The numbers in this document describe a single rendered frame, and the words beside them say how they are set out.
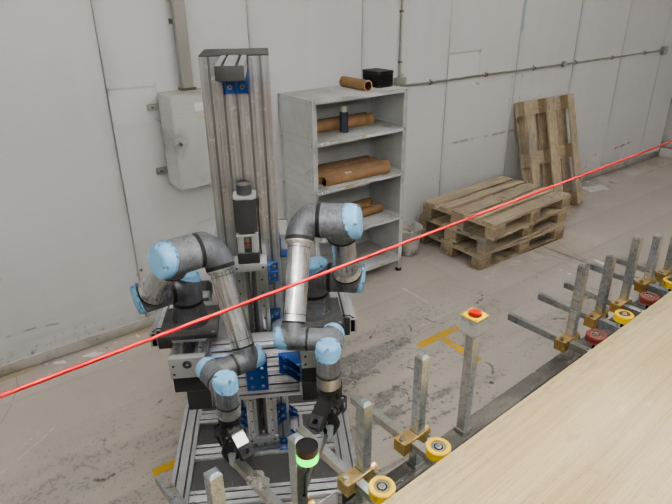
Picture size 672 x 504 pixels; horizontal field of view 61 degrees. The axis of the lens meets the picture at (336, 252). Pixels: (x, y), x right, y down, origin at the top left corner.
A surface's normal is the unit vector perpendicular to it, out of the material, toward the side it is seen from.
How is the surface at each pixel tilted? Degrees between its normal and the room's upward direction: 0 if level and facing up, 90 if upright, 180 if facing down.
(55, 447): 0
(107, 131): 90
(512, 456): 0
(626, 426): 0
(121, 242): 90
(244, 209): 90
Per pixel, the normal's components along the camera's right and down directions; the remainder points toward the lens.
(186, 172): 0.60, 0.33
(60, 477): -0.01, -0.91
